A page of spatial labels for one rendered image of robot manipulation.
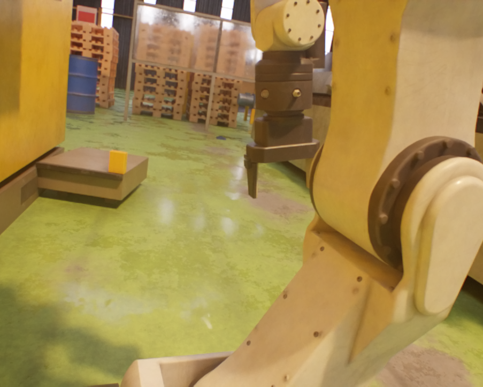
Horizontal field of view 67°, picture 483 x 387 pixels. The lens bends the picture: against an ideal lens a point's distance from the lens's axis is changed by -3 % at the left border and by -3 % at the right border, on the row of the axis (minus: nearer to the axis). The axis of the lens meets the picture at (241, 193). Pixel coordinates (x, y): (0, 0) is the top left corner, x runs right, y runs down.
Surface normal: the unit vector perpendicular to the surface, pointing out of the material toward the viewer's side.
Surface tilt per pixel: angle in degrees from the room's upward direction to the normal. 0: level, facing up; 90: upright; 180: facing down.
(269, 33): 101
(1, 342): 0
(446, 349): 0
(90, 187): 90
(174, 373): 90
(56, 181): 90
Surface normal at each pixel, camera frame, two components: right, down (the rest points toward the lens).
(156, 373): 0.16, -0.95
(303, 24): 0.33, 0.29
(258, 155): -0.43, 0.30
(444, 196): -0.24, -0.19
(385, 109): -0.94, 0.11
